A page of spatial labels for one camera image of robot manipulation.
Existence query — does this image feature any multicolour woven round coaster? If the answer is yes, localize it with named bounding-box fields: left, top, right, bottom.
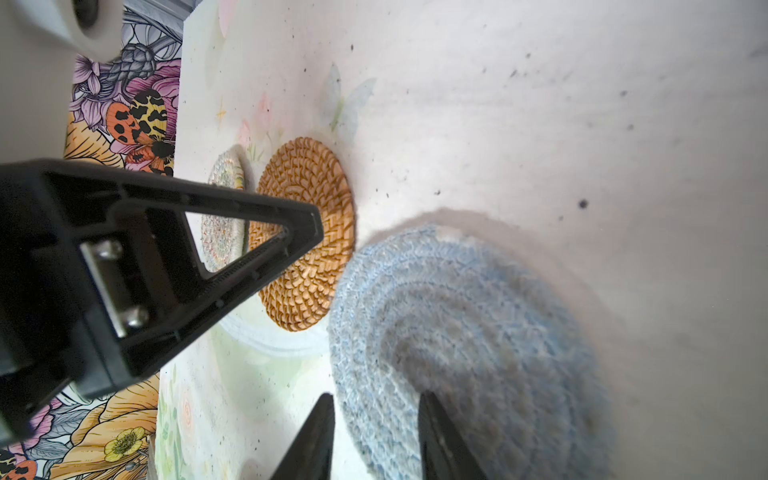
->
left=201, top=148, right=245, bottom=273

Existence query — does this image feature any rattan wicker round coaster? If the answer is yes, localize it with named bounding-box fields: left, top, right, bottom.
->
left=256, top=137, right=356, bottom=332

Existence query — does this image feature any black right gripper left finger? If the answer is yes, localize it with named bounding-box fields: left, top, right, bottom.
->
left=271, top=393, right=335, bottom=480

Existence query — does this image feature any grey-blue woven round coaster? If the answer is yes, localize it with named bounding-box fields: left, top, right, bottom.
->
left=328, top=225, right=613, bottom=479

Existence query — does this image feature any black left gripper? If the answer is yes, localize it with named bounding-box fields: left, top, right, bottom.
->
left=1, top=161, right=316, bottom=444

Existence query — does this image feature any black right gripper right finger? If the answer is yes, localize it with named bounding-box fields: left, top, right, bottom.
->
left=418, top=391, right=487, bottom=480

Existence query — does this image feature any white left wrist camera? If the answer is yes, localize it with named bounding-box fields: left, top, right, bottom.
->
left=1, top=1, right=124, bottom=164

